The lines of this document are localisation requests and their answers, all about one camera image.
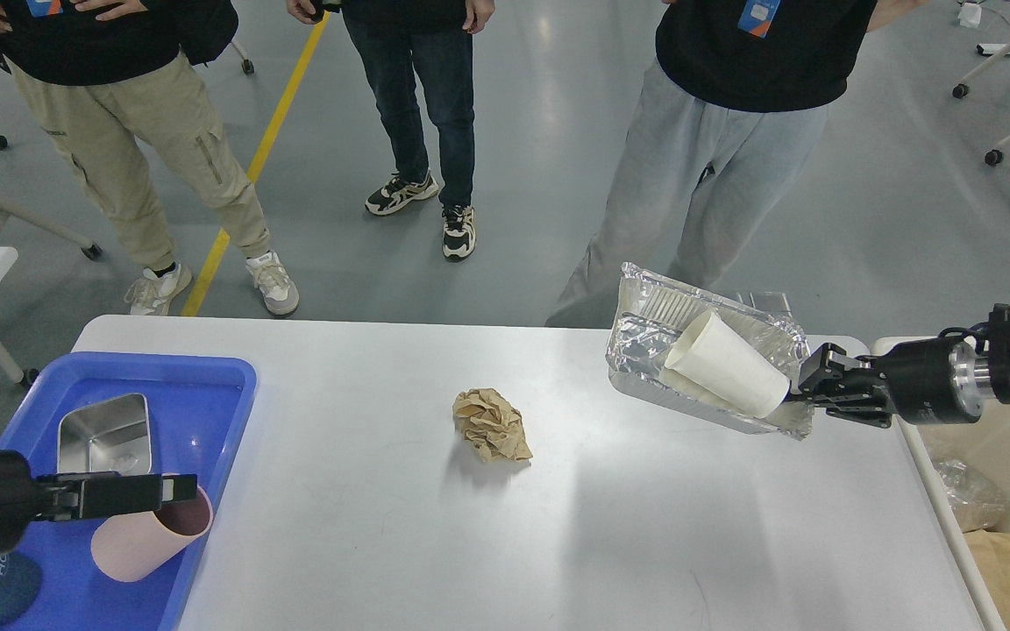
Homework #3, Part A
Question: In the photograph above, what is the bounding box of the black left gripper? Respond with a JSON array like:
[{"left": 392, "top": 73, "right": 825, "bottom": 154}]
[{"left": 0, "top": 450, "right": 199, "bottom": 556}]

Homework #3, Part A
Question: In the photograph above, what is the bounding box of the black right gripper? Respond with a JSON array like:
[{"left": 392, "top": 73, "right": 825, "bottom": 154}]
[{"left": 788, "top": 338, "right": 992, "bottom": 429}]

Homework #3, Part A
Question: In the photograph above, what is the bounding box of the pink plastic mug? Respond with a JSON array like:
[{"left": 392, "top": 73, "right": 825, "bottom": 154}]
[{"left": 89, "top": 485, "right": 214, "bottom": 583}]

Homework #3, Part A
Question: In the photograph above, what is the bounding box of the stainless steel rectangular container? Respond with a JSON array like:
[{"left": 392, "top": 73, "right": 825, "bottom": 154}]
[{"left": 56, "top": 393, "right": 153, "bottom": 476}]

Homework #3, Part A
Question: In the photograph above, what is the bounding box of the white paper cup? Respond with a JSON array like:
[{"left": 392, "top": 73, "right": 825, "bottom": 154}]
[{"left": 661, "top": 310, "right": 790, "bottom": 418}]

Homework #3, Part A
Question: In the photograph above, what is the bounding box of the aluminium foil tray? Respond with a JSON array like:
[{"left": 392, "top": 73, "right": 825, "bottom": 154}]
[{"left": 606, "top": 262, "right": 814, "bottom": 440}]

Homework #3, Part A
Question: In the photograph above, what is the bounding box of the brown paper ball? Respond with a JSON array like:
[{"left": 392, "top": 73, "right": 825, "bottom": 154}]
[{"left": 452, "top": 387, "right": 533, "bottom": 463}]

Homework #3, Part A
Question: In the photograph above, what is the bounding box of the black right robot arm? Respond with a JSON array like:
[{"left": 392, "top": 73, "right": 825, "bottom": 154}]
[{"left": 786, "top": 303, "right": 1010, "bottom": 428}]

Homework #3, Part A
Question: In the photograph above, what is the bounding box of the blue plastic tray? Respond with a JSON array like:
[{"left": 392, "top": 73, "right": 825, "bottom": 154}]
[{"left": 0, "top": 351, "right": 256, "bottom": 630}]

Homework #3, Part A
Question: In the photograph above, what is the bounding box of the clear floor plate right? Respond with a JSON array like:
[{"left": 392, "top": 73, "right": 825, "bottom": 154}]
[{"left": 735, "top": 291, "right": 793, "bottom": 316}]

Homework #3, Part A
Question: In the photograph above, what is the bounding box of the crumpled clear plastic in bin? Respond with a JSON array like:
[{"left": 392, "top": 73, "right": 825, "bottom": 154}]
[{"left": 931, "top": 458, "right": 1010, "bottom": 534}]

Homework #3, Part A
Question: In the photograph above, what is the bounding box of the person in grey trousers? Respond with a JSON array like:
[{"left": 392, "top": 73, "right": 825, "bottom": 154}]
[{"left": 546, "top": 1, "right": 919, "bottom": 328}]

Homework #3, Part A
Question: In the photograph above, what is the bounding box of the person in khaki trousers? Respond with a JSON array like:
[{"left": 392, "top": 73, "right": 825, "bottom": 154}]
[{"left": 0, "top": 1, "right": 300, "bottom": 316}]

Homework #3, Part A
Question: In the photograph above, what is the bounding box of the person in blue jeans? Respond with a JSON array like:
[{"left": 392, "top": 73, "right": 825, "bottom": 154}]
[{"left": 286, "top": 1, "right": 496, "bottom": 260}]

